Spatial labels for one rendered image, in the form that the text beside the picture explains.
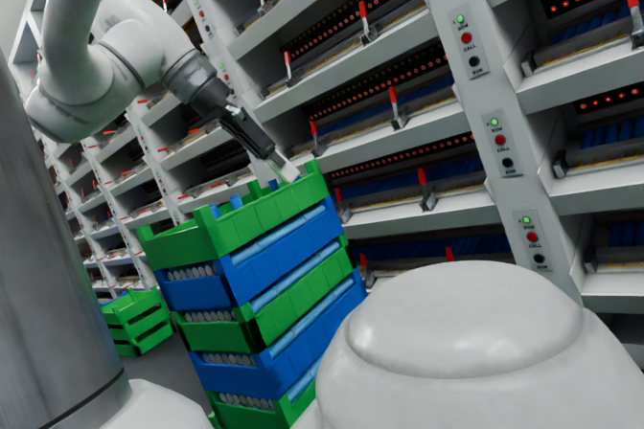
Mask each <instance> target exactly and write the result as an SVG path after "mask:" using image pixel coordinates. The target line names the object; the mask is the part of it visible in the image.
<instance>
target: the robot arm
mask: <svg viewBox="0 0 644 429"><path fill-rule="evenodd" d="M101 1H102V2H101ZM96 14H97V15H98V20H99V23H100V26H101V29H102V31H103V32H104V33H105V35H104V37H103V38H102V39H101V40H100V41H99V42H98V43H96V44H95V45H94V46H90V45H88V40H89V36H90V32H91V29H92V25H93V23H94V20H95V17H96ZM41 43H42V51H43V55H44V58H43V59H42V60H41V62H40V65H39V69H38V80H37V82H36V83H37V87H36V88H35V89H34V90H33V91H32V92H31V94H30V96H29V98H28V100H27V103H26V107H25V108H24V106H23V103H22V101H21V99H20V96H19V94H18V91H17V89H16V86H15V83H14V81H13V78H12V74H11V71H10V69H9V66H8V63H7V61H6V59H5V57H4V54H3V51H2V49H1V46H0V429H215V428H214V427H213V426H212V424H211V422H210V421H209V419H208V418H207V417H206V415H205V413H204V411H203V410H202V408H201V407H200V405H198V404H197V403H195V402H194V401H192V400H190V399H189V398H187V397H186V396H184V395H181V394H179V393H176V392H174V391H172V390H170V389H167V388H164V387H162V386H159V385H157V384H154V383H151V382H149V381H147V380H144V379H130V380H128V379H127V375H126V372H125V370H124V367H123V364H122V362H121V359H120V356H119V354H118V352H117V350H116V347H115V344H114V342H113V339H112V337H111V334H110V331H109V329H108V326H107V323H106V321H105V318H104V315H103V312H102V310H101V307H100V305H99V302H98V299H97V297H96V294H95V291H94V289H93V286H92V284H91V281H90V279H89V277H88V274H87V272H86V269H85V266H84V264H83V261H82V258H81V254H80V252H79V249H78V246H77V244H76V242H75V240H74V237H73V234H72V232H71V229H70V226H69V224H68V221H67V219H66V216H65V213H64V211H63V209H62V207H61V204H60V201H59V199H58V194H57V192H56V189H55V187H54V184H53V181H52V179H51V176H50V174H49V171H48V169H47V167H46V164H45V161H44V159H43V156H42V154H41V151H40V148H39V146H38V143H37V141H36V138H35V135H34V132H33V129H32V127H31V125H32V126H33V127H34V128H36V129H37V130H38V131H39V132H41V133H42V134H43V135H45V136H46V137H48V138H49V139H51V140H52V141H54V142H56V143H59V144H73V143H76V142H78V141H81V140H83V139H86V138H88V137H90V136H92V135H93V134H95V133H97V132H98V131H100V130H101V129H102V128H104V127H105V126H106V125H108V124H109V123H110V122H112V121H113V120H114V119H115V118H116V117H118V116H119V115H120V114H121V113H122V112H123V111H124V110H125V109H126V108H127V107H128V106H129V105H130V104H131V103H132V102H133V100H134V99H135V98H136V97H137V96H138V95H139V94H140V93H141V92H142V91H143V90H145V89H146V88H147V87H149V86H150V85H152V84H154V83H156V82H157V81H160V82H161V83H162V84H163V85H164V87H165V88H167V89H168V90H169V91H170V92H171V93H172V94H174V95H175V97H176V98H178V99H179V100H180V101H181V102H182V103H183V104H186V103H188V102H191V107H192V108H193V109H194V110H195V111H196V112H197V113H198V114H199V115H200V116H201V117H202V118H207V117H208V116H210V115H211V114H212V113H214V114H215V116H216V117H217V118H218V119H219V121H218V122H219V123H220V124H221V128H222V129H224V130H225V131H227V132H228V133H229V134H230V135H232V136H233V137H234V138H235V139H236V140H237V141H238V142H239V143H240V144H241V145H243V146H244V147H245V148H246V149H247V150H248V151H249V152H250V153H252V154H253V155H254V157H255V158H260V159H261V160H262V161H263V162H264V163H265V164H266V165H267V166H268V167H269V168H270V169H271V170H272V171H273V172H274V173H275V174H276V175H277V176H278V177H279V178H280V179H281V180H282V181H283V182H284V183H285V184H288V183H289V184H291V183H292V182H293V181H294V180H295V179H296V177H297V176H298V175H299V174H300V171H299V170H298V169H297V168H296V167H295V166H294V165H293V164H292V163H291V162H290V161H289V160H288V159H287V158H286V157H285V156H284V155H283V154H281V153H280V152H279V151H278V150H277V149H276V147H275V146H276V144H275V143H274V142H273V141H272V140H271V139H270V138H269V137H268V136H267V134H266V133H265V132H264V131H263V130H262V129H261V128H260V127H259V126H258V124H257V123H256V122H255V121H254V120H253V119H252V118H251V117H250V116H249V114H248V113H247V112H246V110H245V109H244V107H243V106H241V105H240V106H237V105H235V104H233V103H231V102H230V101H228V100H227V98H228V97H229V96H230V94H231V92H232V90H231V89H230V88H229V87H228V86H227V85H226V84H225V83H224V82H223V81H222V80H221V79H219V78H215V76H216V75H217V73H218V70H217V69H216V68H215V67H214V66H213V65H212V64H211V63H210V62H209V61H208V60H207V59H206V58H205V57H204V56H203V55H202V54H201V52H200V51H198V50H197V49H196V47H195V46H194V45H193V44H192V42H191V41H190V39H189V37H188V36H187V35H186V33H185V32H184V31H183V30H182V28H181V27H180V26H179V25H178V24H177V23H176V22H175V21H174V20H173V19H172V18H171V17H170V16H169V15H168V14H167V13H166V12H165V11H163V10H162V9H161V8H160V7H159V6H157V5H156V4H155V3H154V2H152V1H151V0H47V1H46V6H45V10H44V15H43V22H42V31H41ZM289 429H644V374H643V372H642V371H641V370H640V369H639V368H638V366H637V365H636V364H635V362H634V361H633V359H632V358H631V356H630V355H629V354H628V352H627V351H626V350H625V348H624V347H623V346H622V344H621V343H620V342H619V341H618V339H617V338H616V337H615V336H614V335H613V333H612V332H611V331H610V330H609V329H608V327H607V326H606V325H605V324H604V323H603V322H602V321H601V320H600V319H599V318H598V316H597V315H596V314H595V313H594V312H592V311H591V310H589V309H588V308H585V307H584V308H583V309H581V308H580V306H579V305H578V304H576V303H575V302H574V301H573V300H572V299H571V298H570V297H569V296H567V295H566V294H565V293H564V292H562V291H561V289H560V288H558V287H557V286H556V285H555V284H553V283H552V282H550V281H549V280H548V279H546V278H545V277H543V276H541V275H539V274H538V273H536V272H534V271H532V270H529V269H526V268H523V267H521V266H518V265H513V264H509V263H505V262H497V261H489V260H460V261H451V262H443V263H437V264H431V265H428V266H424V267H420V268H417V269H413V270H410V271H407V272H405V273H402V274H400V275H398V276H396V277H394V278H392V279H390V280H389V281H387V282H384V283H383V284H381V285H380V286H379V287H377V288H376V289H375V290H373V291H372V292H371V293H370V294H369V295H368V296H367V297H366V298H365V300H364V301H363V302H362V303H361V304H360V305H358V306H357V307H356V308H355V309H354V310H353V311H352V312H351V313H349V314H348V316H347V317H346V318H345V319H344V320H343V322H342V323H341V325H340V326H339V328H338V330H337V331H336V333H335V335H334V337H333V339H332V341H331V343H330V344H329V345H328V347H327V350H326V352H325V354H324V356H323V358H322V360H321V362H320V365H319V367H318V370H317V373H316V377H315V399H314V401H313V402H312V403H311V404H310V406H309V407H308V408H307V409H306V410H305V412H304V413H303V414H302V415H301V416H300V417H299V418H298V419H297V420H296V421H295V422H294V424H293V425H292V426H291V427H290V428H289Z"/></svg>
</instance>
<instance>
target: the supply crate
mask: <svg viewBox="0 0 644 429"><path fill-rule="evenodd" d="M304 165H305V168H306V170H307V173H308V174H305V175H302V176H300V178H301V179H299V180H297V181H295V182H293V183H291V184H290V183H288V184H285V183H284V182H281V183H278V185H279V188H280V189H279V190H277V191H275V192H272V191H271V189H270V187H269V186H268V187H265V188H262V189H261V186H260V184H259V181H258V179H254V180H251V181H249V182H246V185H247V187H248V189H249V191H250V193H249V194H246V195H244V196H242V197H241V202H242V204H243V206H242V207H240V208H238V209H237V210H235V211H234V210H233V208H232V205H231V203H230V202H229V203H226V204H224V205H222V206H220V207H218V211H219V214H220V217H219V218H217V219H214V216H213V214H212V211H211V209H210V207H209V205H205V206H202V207H200V208H197V209H195V210H193V211H192V213H193V215H194V218H193V219H191V220H188V221H186V222H184V223H182V224H179V225H177V226H175V227H173V228H171V229H169V230H167V231H165V232H163V233H160V234H158V235H156V236H155V235H154V234H153V232H152V230H151V227H150V225H149V224H147V225H144V226H141V227H139V228H137V229H135V233H136V235H137V237H138V238H139V241H140V243H141V246H142V248H143V250H144V253H145V255H146V257H147V260H148V262H149V265H150V268H151V270H152V271H153V270H159V269H164V268H170V267H175V266H180V265H185V264H190V263H196V262H201V261H206V260H216V259H220V258H221V257H223V256H225V255H227V254H228V253H230V252H232V251H234V250H235V249H237V248H239V247H241V246H242V245H244V244H245V243H247V242H248V241H250V240H252V239H253V238H255V237H258V236H259V235H261V234H263V233H265V232H266V231H268V230H270V229H272V228H273V227H275V226H277V225H279V224H280V223H282V222H284V221H286V220H287V219H289V218H291V217H293V216H294V215H297V214H299V213H300V212H302V211H304V210H306V209H307V208H308V207H310V206H312V205H313V204H315V203H317V202H318V201H320V200H322V199H324V198H325V197H327V196H329V195H330V193H329V191H328V188H327V185H326V183H325V180H324V178H323V175H322V172H321V170H320V168H319V165H318V163H317V160H316V158H314V159H311V160H309V161H307V162H305V163H304Z"/></svg>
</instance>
